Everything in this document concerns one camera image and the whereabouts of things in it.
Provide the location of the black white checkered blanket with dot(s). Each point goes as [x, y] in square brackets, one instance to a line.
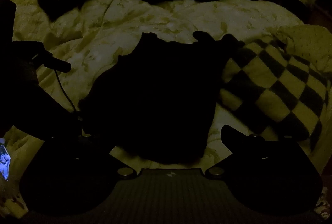
[273, 93]

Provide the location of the glowing phone screen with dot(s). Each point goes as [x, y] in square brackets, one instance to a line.
[5, 160]

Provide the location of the pale patterned bed sheet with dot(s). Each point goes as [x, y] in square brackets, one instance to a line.
[91, 39]

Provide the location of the large black garment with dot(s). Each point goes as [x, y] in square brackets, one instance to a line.
[158, 102]

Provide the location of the pale knitted blanket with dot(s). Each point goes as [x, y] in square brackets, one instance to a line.
[312, 43]

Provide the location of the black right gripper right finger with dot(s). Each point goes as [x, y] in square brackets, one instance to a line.
[268, 178]

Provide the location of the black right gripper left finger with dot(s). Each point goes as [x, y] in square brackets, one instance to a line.
[71, 178]

